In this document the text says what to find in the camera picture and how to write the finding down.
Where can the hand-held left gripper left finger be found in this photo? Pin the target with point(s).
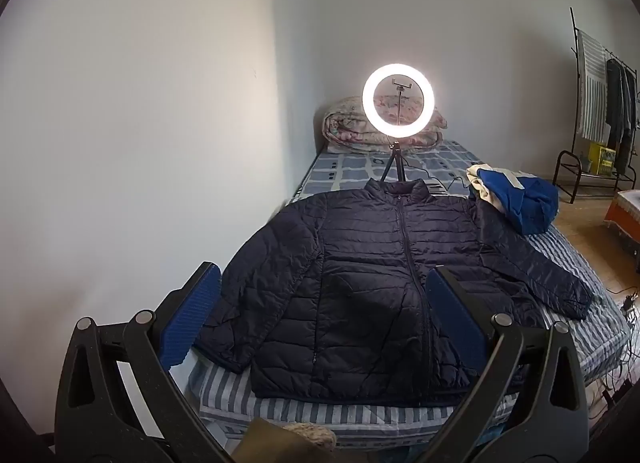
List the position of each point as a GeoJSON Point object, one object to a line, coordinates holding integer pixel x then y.
{"type": "Point", "coordinates": [192, 313]}

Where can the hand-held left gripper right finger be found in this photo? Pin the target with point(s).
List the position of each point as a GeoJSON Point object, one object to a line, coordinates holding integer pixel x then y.
{"type": "Point", "coordinates": [455, 313]}

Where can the navy puffer jacket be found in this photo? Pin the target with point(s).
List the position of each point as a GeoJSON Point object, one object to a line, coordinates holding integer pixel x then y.
{"type": "Point", "coordinates": [360, 268]}

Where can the blue and cream clothes pile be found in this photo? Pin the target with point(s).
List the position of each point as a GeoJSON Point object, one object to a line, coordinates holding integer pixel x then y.
{"type": "Point", "coordinates": [535, 203]}

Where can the dark hanging clothes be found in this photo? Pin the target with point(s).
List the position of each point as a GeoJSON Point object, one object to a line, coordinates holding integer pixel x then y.
{"type": "Point", "coordinates": [617, 108]}

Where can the black metal clothes rack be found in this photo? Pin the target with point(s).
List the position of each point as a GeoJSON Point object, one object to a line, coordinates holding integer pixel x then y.
{"type": "Point", "coordinates": [573, 23]}

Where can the olive cloth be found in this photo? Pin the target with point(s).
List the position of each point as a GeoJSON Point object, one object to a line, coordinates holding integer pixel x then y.
{"type": "Point", "coordinates": [260, 445]}

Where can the beige fuzzy cloth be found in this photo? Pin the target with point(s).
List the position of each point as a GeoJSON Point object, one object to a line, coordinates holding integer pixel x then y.
{"type": "Point", "coordinates": [310, 435]}

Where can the black tripod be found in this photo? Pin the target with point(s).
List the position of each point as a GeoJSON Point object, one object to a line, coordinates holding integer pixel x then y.
{"type": "Point", "coordinates": [395, 153]}

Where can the blue patterned bed sheet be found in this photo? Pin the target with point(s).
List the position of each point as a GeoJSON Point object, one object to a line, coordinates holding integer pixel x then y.
{"type": "Point", "coordinates": [340, 168]}

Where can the yellow box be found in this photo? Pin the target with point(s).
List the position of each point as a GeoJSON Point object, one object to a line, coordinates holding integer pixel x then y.
{"type": "Point", "coordinates": [600, 158]}

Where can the folded floral quilt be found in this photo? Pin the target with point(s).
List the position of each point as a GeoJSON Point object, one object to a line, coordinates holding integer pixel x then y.
{"type": "Point", "coordinates": [345, 129]}

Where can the black phone holder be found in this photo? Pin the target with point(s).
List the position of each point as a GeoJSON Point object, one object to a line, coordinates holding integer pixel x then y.
{"type": "Point", "coordinates": [400, 85]}

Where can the striped hanging towel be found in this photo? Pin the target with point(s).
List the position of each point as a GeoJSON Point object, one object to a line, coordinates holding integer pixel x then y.
{"type": "Point", "coordinates": [592, 93]}

